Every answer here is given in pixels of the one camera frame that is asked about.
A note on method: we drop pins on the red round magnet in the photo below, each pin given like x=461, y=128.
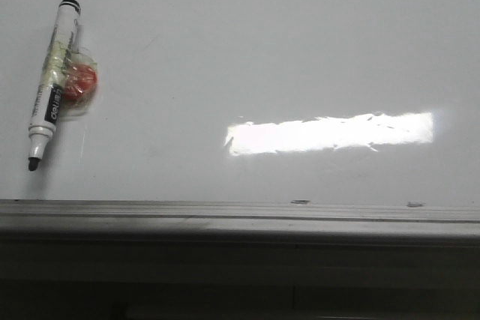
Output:
x=81, y=82

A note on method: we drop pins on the white black whiteboard marker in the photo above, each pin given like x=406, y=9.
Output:
x=48, y=101

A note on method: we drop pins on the white whiteboard with aluminium frame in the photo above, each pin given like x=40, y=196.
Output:
x=265, y=120

